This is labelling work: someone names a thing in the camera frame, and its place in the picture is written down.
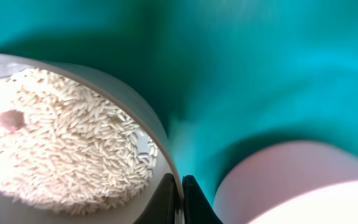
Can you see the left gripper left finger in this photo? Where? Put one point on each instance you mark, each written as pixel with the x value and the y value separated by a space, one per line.
pixel 163 203

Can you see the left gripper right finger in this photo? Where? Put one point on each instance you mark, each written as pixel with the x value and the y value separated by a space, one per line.
pixel 196 207

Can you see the small white bowl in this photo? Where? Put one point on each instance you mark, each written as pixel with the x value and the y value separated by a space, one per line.
pixel 291 182

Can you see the grey bowl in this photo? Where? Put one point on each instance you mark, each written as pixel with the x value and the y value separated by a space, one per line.
pixel 134 105

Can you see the white rice pile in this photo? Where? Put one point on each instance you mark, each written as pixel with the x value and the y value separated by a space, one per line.
pixel 68 149

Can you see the teal serving tray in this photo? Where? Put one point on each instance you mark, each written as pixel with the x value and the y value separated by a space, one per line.
pixel 225 78

